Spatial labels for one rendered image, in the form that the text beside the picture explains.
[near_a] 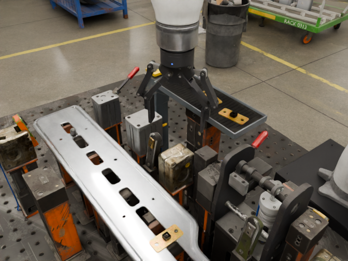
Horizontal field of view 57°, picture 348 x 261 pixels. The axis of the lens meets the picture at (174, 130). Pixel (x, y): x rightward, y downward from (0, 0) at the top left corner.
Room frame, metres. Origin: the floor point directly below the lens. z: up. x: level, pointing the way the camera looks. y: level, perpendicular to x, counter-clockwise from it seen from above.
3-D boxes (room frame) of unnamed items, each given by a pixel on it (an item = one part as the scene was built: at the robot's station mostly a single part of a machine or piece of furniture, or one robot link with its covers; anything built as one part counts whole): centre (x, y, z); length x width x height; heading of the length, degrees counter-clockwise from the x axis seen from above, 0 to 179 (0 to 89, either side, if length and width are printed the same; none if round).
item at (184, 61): (0.66, -0.01, 1.37); 0.08 x 0.07 x 0.09; 73
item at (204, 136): (0.85, -0.10, 0.92); 0.10 x 0.08 x 0.45; 39
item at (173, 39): (0.66, -0.01, 1.44); 0.09 x 0.09 x 0.06
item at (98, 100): (1.02, 0.26, 0.88); 0.11 x 0.10 x 0.36; 129
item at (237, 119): (0.75, -0.17, 1.17); 0.08 x 0.04 x 0.01; 48
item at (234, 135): (0.85, -0.10, 1.16); 0.37 x 0.14 x 0.02; 39
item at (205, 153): (0.67, -0.09, 0.90); 0.05 x 0.05 x 0.40; 39
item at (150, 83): (1.05, 0.06, 0.92); 0.08 x 0.08 x 0.44; 39
